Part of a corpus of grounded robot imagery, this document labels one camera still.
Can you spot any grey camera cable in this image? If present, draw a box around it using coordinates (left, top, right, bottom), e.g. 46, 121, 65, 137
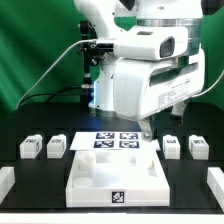
15, 38, 98, 110

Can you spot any white right obstacle block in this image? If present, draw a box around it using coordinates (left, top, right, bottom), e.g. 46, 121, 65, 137
207, 167, 224, 212

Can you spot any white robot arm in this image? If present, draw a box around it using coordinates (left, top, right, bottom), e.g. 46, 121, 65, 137
73, 0, 224, 141

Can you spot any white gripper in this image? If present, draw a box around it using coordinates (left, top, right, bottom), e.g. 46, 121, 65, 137
113, 49, 205, 142

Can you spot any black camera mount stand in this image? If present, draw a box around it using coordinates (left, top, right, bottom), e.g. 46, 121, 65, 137
77, 21, 96, 102

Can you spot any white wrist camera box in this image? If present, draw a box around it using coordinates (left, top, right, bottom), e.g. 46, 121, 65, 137
96, 26, 188, 61

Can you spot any white obstacle block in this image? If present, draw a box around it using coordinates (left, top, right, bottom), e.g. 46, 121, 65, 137
0, 167, 15, 204
207, 167, 224, 212

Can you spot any paper sheet with markers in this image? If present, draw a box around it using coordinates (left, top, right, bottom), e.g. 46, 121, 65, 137
70, 131, 160, 151

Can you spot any white left obstacle block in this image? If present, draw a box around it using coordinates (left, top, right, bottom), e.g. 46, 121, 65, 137
0, 167, 15, 204

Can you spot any white square tabletop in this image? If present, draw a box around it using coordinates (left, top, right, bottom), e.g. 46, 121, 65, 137
65, 150, 170, 208

